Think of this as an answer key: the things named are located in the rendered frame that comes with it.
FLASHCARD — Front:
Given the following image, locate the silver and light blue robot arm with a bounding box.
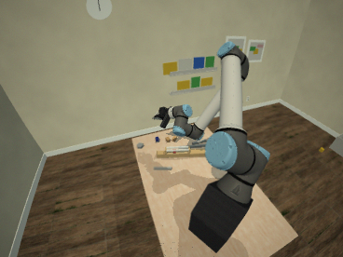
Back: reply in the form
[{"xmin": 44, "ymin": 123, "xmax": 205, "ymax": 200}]
[{"xmin": 160, "ymin": 41, "xmax": 270, "ymax": 204}]

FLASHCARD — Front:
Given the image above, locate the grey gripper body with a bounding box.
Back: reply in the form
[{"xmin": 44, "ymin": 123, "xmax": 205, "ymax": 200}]
[{"xmin": 158, "ymin": 106, "xmax": 171, "ymax": 119}]

